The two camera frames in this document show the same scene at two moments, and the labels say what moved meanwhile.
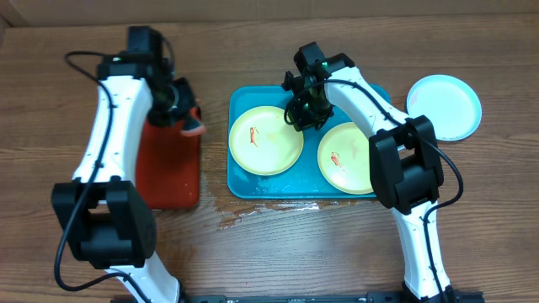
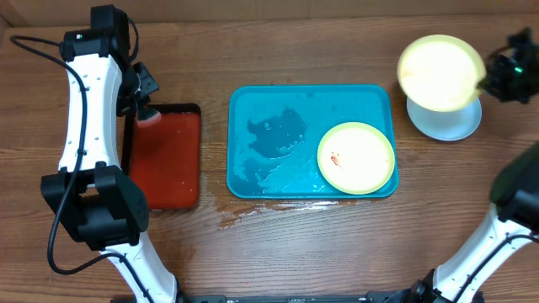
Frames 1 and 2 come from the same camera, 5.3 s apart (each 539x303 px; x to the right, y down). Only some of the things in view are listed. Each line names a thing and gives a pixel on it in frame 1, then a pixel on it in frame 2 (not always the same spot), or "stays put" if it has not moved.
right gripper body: [313, 114] -> [515, 74]
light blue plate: [452, 105] stays put
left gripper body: [175, 104] -> [137, 91]
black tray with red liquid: [168, 164] stays put
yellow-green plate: [262, 142] -> [440, 72]
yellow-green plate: [344, 158] stays put
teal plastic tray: [305, 180] stays put
